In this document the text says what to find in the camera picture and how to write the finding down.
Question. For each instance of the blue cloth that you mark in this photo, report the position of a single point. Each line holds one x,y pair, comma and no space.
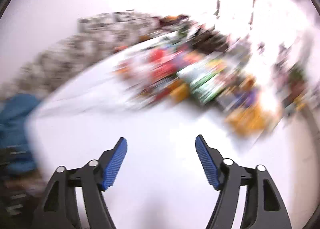
14,115

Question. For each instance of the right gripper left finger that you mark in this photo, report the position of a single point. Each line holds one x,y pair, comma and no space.
58,207

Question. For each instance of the floral patterned sofa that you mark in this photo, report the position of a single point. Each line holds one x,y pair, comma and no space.
97,38

